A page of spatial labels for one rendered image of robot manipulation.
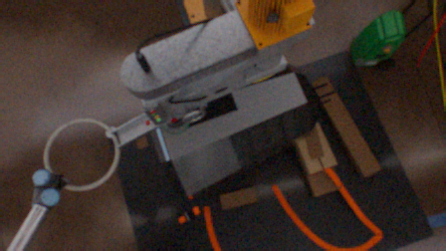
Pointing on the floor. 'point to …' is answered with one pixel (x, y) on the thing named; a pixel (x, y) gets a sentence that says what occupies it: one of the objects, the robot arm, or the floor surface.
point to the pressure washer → (382, 39)
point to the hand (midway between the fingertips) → (61, 182)
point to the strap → (305, 226)
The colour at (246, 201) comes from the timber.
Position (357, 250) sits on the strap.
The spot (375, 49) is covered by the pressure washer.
